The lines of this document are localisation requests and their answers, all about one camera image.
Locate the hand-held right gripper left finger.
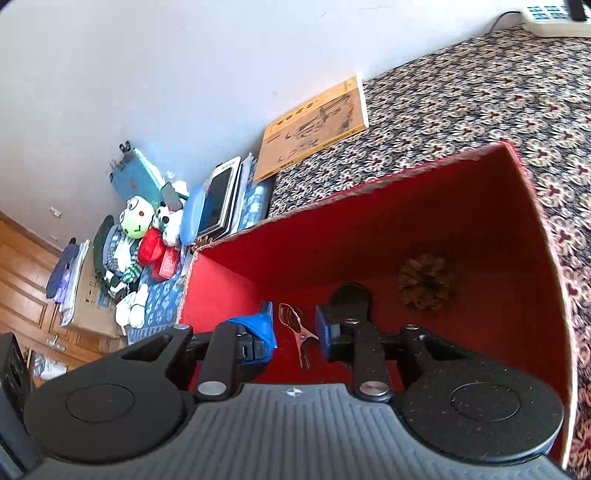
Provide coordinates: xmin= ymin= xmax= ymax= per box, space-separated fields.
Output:
xmin=117 ymin=302 xmax=278 ymax=402

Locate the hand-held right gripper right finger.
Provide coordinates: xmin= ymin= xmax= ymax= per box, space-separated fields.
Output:
xmin=315 ymin=302 xmax=467 ymax=402

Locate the metal spring clip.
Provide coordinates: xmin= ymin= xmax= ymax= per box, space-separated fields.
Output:
xmin=278 ymin=302 xmax=320 ymax=370

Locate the black round disc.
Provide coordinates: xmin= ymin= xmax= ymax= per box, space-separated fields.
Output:
xmin=331 ymin=283 xmax=374 ymax=324

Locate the red cardboard box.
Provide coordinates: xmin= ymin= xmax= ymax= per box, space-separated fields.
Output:
xmin=178 ymin=142 xmax=575 ymax=469

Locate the large brown pine cone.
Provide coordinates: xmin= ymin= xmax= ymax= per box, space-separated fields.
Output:
xmin=398 ymin=253 xmax=458 ymax=313

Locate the blue patterned cloth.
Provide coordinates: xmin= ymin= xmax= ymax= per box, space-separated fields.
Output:
xmin=124 ymin=178 xmax=275 ymax=344

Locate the wooden cabinet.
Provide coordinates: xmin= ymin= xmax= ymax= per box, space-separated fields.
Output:
xmin=0 ymin=210 xmax=125 ymax=384

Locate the brown cardboard box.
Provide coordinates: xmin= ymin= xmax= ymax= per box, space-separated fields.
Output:
xmin=69 ymin=249 xmax=125 ymax=340

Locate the blue glasses case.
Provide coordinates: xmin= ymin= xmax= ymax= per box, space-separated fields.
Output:
xmin=179 ymin=184 xmax=208 ymax=244

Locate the panda plush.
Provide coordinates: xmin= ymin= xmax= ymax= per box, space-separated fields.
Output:
xmin=154 ymin=200 xmax=185 ymax=245

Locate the white framed smartphone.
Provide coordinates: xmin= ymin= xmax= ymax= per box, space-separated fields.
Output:
xmin=198 ymin=157 xmax=243 ymax=232

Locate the small grey phone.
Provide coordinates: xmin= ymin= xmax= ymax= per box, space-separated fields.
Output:
xmin=161 ymin=181 xmax=183 ymax=208

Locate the green frog plush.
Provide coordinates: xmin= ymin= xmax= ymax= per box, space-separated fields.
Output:
xmin=92 ymin=196 xmax=158 ymax=326

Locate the dark green cloth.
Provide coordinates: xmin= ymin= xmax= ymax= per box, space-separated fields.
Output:
xmin=92 ymin=215 xmax=116 ymax=273

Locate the blue tin box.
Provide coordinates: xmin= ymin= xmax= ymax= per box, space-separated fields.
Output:
xmin=111 ymin=148 xmax=167 ymax=208

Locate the yellow paperback book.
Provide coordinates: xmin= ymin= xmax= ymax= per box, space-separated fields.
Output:
xmin=253 ymin=76 xmax=370 ymax=183

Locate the white power strip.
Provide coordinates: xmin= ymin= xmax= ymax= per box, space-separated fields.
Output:
xmin=519 ymin=0 xmax=591 ymax=37

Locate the power strip cord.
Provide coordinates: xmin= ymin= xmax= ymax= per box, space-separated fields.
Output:
xmin=489 ymin=10 xmax=525 ymax=31

